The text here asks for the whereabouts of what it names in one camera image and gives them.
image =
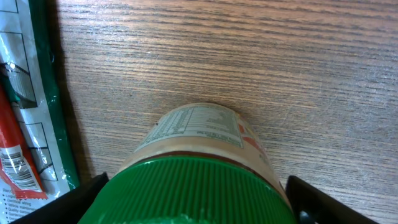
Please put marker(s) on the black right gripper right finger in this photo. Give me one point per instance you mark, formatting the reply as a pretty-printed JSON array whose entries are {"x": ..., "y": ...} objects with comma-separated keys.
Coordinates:
[{"x": 311, "y": 205}]

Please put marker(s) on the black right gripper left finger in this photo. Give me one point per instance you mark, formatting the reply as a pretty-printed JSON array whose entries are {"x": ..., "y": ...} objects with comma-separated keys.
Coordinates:
[{"x": 70, "y": 207}]

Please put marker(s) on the red white stick sachet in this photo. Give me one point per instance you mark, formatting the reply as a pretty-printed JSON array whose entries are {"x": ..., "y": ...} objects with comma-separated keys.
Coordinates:
[{"x": 17, "y": 165}]

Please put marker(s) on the green white round can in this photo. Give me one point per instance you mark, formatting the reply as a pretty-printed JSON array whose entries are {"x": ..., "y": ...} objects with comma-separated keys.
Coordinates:
[{"x": 200, "y": 163}]

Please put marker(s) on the green gloves package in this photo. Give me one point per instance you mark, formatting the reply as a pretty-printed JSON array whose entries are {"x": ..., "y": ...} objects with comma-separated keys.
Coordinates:
[{"x": 29, "y": 81}]

